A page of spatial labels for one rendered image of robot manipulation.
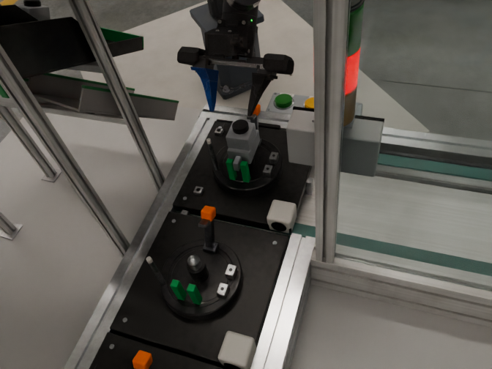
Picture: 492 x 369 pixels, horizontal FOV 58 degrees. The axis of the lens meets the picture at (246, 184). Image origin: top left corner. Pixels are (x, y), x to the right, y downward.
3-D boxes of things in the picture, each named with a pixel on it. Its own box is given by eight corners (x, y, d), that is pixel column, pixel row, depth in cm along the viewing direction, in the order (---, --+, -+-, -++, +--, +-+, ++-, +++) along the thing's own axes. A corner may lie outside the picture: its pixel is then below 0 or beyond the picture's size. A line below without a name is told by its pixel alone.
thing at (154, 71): (260, -12, 161) (259, -19, 159) (427, 138, 107) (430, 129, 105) (75, 57, 149) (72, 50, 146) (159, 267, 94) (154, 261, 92)
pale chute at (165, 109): (129, 107, 104) (133, 88, 103) (175, 120, 99) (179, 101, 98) (25, 94, 79) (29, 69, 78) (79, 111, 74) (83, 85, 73)
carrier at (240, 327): (171, 216, 87) (152, 176, 78) (289, 241, 80) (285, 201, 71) (113, 333, 74) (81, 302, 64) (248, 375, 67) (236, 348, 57)
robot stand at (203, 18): (248, 55, 132) (239, -10, 117) (271, 80, 123) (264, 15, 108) (203, 72, 130) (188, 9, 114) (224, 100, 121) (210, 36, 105)
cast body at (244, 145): (239, 137, 88) (233, 110, 82) (260, 140, 87) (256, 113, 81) (225, 169, 83) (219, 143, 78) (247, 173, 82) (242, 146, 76)
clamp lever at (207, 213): (206, 241, 77) (205, 204, 73) (217, 243, 77) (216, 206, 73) (198, 253, 74) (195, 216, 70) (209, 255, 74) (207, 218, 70)
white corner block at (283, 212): (274, 210, 85) (272, 198, 82) (297, 214, 84) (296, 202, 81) (267, 230, 82) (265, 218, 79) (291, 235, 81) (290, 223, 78)
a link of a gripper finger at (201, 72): (203, 69, 78) (189, 66, 72) (222, 71, 77) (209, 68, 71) (200, 108, 79) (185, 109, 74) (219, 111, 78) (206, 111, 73)
